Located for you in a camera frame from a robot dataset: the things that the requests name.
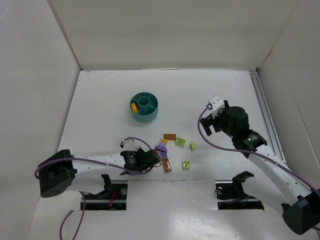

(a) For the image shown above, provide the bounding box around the brown lego plate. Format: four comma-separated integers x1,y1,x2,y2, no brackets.
163,133,177,141

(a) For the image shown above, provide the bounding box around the aluminium rail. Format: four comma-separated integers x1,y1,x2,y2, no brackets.
249,70,286,163

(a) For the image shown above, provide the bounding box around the brown printed lego tile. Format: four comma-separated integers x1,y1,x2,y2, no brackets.
161,158,172,173

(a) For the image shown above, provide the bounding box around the purple arch lego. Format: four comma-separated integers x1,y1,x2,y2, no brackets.
154,142,168,153

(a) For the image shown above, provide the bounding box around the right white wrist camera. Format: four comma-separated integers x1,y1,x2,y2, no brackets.
207,95,225,118

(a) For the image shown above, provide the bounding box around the green lego brick 2x2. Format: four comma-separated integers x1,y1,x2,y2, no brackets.
175,137,186,147

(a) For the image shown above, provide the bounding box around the small yellow face lego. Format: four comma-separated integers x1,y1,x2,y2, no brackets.
161,138,168,144

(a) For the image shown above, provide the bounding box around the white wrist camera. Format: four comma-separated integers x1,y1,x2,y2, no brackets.
120,139,140,152
207,95,225,118

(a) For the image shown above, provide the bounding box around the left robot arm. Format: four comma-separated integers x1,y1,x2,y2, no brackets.
34,147,161,198

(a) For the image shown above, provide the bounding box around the light green lego slope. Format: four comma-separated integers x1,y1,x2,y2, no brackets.
189,142,197,151

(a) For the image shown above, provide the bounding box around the green lego brick lower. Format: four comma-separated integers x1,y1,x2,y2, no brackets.
182,161,191,170

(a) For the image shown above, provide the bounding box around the teal divided round container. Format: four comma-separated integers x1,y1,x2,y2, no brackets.
129,92,159,123

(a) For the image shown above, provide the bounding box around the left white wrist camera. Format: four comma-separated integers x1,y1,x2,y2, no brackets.
120,139,140,152

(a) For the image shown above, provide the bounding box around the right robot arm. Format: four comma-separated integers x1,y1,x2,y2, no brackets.
197,95,320,235

